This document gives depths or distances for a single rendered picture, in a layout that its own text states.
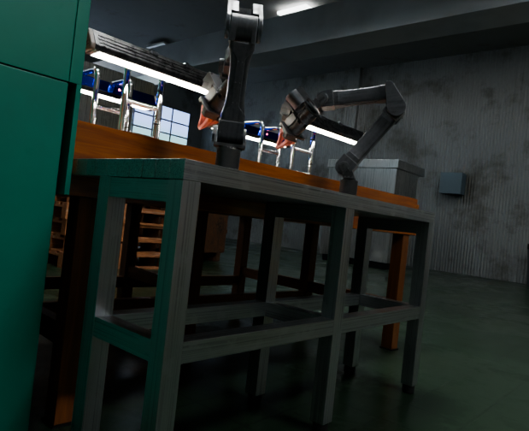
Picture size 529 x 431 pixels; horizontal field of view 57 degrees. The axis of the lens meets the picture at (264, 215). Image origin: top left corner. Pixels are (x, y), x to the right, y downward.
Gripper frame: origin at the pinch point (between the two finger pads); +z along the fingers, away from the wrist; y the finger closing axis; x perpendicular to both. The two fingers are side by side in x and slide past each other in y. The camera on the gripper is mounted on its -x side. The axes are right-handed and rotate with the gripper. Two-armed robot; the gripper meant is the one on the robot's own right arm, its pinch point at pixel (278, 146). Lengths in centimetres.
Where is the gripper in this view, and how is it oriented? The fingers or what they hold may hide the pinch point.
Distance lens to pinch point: 186.5
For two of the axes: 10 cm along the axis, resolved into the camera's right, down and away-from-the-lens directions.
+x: 3.8, 8.0, -4.6
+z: -6.2, 5.9, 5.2
